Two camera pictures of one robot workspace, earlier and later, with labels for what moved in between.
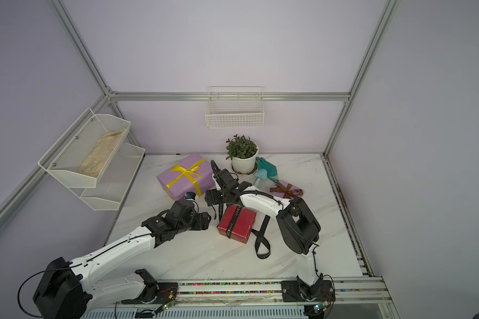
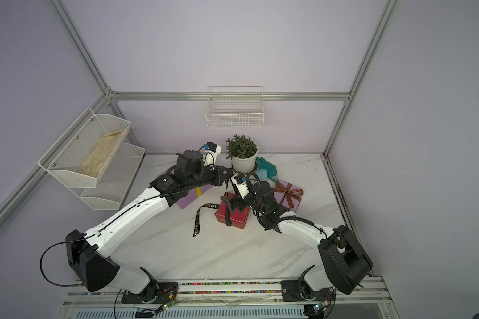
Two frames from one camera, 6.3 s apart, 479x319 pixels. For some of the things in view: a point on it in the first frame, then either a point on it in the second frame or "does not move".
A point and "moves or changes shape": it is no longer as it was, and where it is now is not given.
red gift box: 243,225 moves or changes shape
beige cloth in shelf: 94,163 does not move
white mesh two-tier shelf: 93,161 does not move
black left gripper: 202,222 -> 219,179
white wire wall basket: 235,107 does not move
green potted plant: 240,147 does not move
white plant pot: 245,166 does not move
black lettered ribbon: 262,247 moves or changes shape
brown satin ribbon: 287,193 does not move
